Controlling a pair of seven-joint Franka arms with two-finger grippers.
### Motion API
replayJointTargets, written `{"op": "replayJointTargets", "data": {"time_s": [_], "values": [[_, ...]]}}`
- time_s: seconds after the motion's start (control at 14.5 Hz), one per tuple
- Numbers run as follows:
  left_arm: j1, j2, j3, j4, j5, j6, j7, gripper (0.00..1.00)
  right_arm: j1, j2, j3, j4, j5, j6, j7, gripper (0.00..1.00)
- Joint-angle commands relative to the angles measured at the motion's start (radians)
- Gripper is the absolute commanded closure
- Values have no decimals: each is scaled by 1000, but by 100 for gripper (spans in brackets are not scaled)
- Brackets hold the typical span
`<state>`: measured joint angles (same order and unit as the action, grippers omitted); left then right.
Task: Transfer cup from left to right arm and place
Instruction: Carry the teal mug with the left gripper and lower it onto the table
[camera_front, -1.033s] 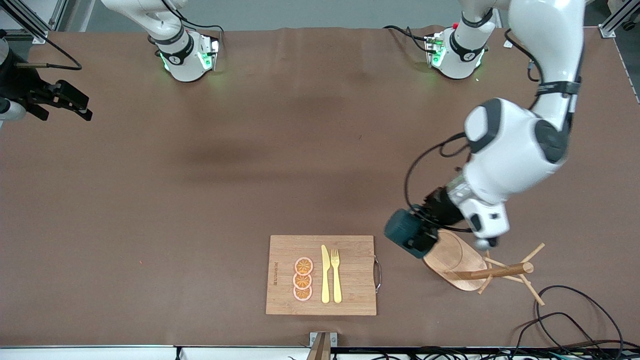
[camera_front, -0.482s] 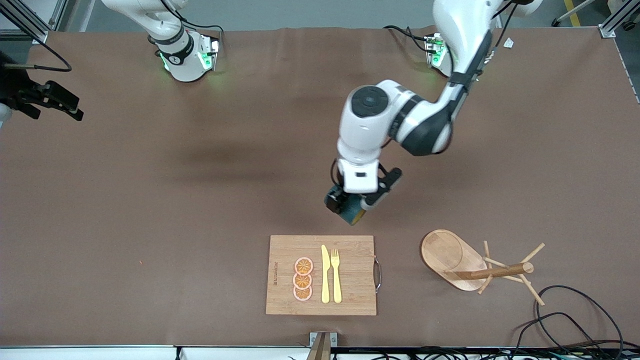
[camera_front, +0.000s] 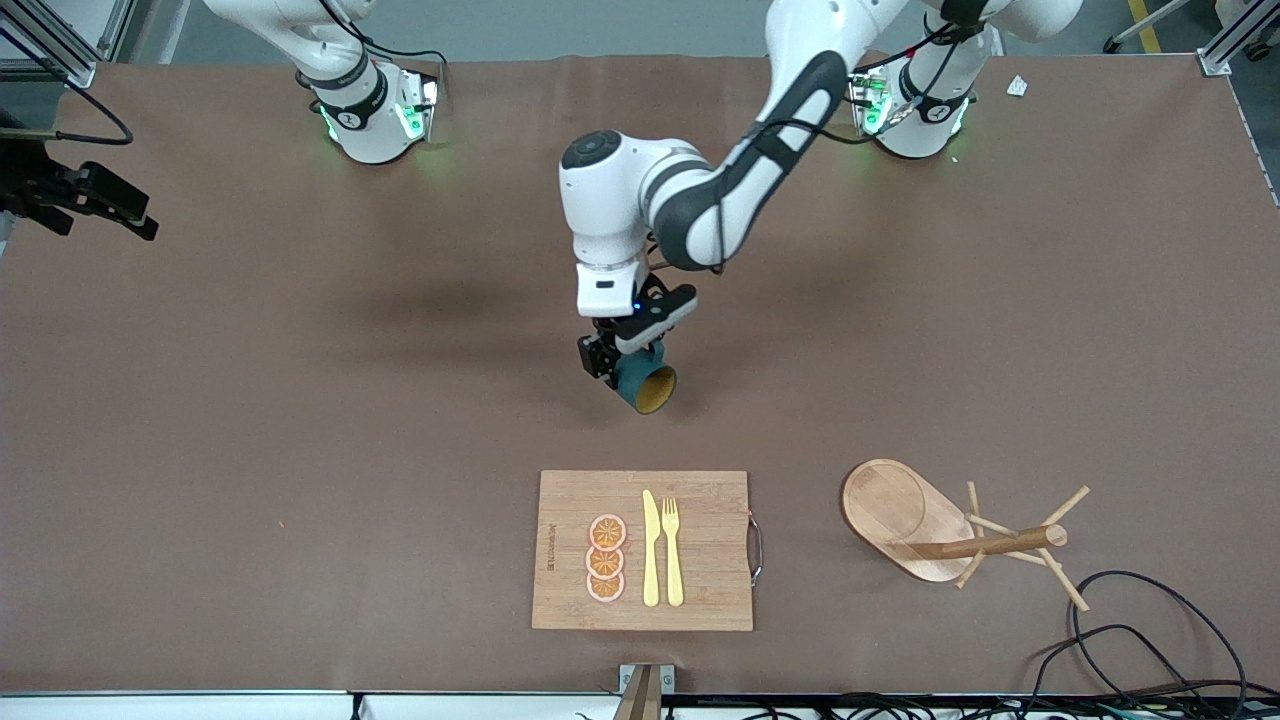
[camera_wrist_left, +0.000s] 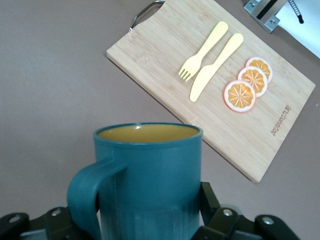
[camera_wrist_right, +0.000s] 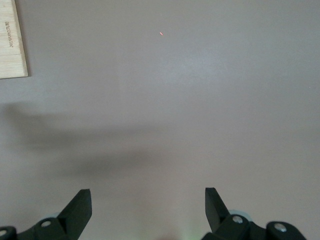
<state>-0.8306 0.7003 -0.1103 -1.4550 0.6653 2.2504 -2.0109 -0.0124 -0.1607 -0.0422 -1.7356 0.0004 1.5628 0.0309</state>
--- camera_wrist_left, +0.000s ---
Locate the yellow plastic fork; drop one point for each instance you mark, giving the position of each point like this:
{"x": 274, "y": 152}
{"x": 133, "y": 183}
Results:
{"x": 207, "y": 45}

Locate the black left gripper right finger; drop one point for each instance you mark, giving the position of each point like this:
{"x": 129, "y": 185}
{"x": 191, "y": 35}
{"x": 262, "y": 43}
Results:
{"x": 225, "y": 225}

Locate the orange slice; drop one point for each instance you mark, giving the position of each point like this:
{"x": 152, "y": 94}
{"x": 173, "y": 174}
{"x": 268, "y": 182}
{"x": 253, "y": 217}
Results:
{"x": 240, "y": 96}
{"x": 253, "y": 77}
{"x": 262, "y": 64}

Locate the teal ribbed mug yellow inside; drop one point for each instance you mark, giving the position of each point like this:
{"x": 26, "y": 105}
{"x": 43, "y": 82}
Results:
{"x": 150, "y": 175}

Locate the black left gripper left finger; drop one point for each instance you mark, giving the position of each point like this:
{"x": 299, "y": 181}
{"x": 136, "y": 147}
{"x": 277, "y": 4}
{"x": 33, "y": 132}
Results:
{"x": 40, "y": 227}

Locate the wooden cutting board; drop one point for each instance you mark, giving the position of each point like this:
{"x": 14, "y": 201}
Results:
{"x": 162, "y": 50}

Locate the metal table edge bracket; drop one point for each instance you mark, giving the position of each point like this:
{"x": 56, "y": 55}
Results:
{"x": 262, "y": 15}

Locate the yellow plastic knife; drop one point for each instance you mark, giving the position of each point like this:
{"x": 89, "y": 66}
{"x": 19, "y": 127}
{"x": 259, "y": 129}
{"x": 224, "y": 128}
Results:
{"x": 210, "y": 72}

